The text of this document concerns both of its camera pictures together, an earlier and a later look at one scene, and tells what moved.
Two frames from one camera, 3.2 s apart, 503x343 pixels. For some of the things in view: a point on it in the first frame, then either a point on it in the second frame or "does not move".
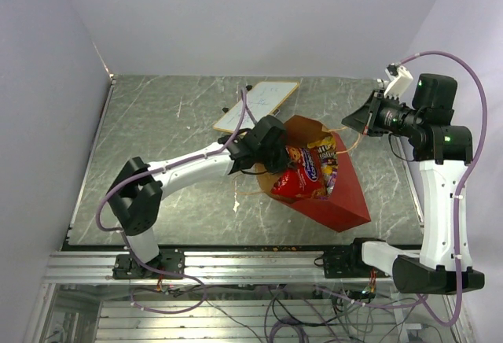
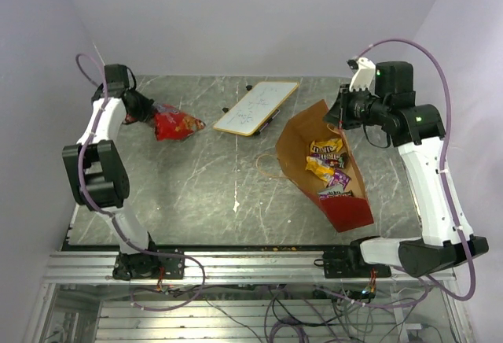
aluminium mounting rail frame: x=236 y=296 does not move
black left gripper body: x=274 y=159 → x=143 y=108
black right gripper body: x=393 y=117 → x=355 y=107
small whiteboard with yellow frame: x=262 y=100 does not move
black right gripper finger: x=363 y=119 → x=335 y=114
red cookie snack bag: x=306 y=180 → x=170 y=124
